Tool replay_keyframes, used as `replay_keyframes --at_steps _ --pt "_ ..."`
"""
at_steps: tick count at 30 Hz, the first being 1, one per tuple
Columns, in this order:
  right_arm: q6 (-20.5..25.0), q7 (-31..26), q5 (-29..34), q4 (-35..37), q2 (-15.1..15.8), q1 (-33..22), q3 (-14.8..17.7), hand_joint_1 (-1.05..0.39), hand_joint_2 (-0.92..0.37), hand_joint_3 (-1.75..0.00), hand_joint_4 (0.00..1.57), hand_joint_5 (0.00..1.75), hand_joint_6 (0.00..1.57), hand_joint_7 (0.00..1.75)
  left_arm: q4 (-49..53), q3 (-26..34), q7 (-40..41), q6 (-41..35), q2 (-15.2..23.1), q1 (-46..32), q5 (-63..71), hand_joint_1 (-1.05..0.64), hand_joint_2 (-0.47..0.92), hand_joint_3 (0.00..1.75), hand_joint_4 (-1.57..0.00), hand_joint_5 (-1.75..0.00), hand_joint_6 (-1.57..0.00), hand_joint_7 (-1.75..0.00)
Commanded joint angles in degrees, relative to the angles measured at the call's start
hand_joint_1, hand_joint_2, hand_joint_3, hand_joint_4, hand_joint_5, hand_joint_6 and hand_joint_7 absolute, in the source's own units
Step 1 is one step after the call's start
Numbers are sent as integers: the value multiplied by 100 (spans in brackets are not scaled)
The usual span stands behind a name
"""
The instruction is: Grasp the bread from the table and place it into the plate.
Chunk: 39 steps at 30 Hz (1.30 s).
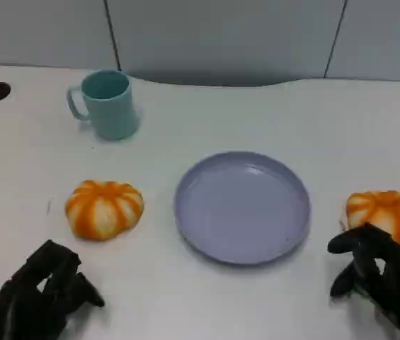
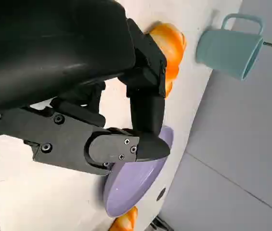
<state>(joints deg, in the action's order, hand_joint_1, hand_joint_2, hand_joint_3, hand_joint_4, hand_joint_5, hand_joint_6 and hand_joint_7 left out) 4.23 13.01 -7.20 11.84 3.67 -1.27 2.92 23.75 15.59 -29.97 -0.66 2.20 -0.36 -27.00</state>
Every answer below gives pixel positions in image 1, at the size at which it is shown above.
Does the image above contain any orange and white bread roll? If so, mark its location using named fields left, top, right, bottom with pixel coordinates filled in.
left=345, top=190, right=400, bottom=249
left=65, top=180, right=144, bottom=242

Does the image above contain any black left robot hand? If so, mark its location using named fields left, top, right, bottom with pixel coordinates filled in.
left=0, top=239, right=105, bottom=340

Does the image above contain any grey partition panel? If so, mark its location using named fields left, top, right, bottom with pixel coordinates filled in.
left=325, top=0, right=400, bottom=83
left=0, top=0, right=121, bottom=71
left=105, top=0, right=348, bottom=87

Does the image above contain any pale green mug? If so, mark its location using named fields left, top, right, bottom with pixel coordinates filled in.
left=66, top=69, right=140, bottom=141

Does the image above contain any lilac plate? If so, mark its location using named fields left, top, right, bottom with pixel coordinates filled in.
left=173, top=151, right=312, bottom=266

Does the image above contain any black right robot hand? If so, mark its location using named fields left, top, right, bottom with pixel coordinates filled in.
left=327, top=222, right=400, bottom=340

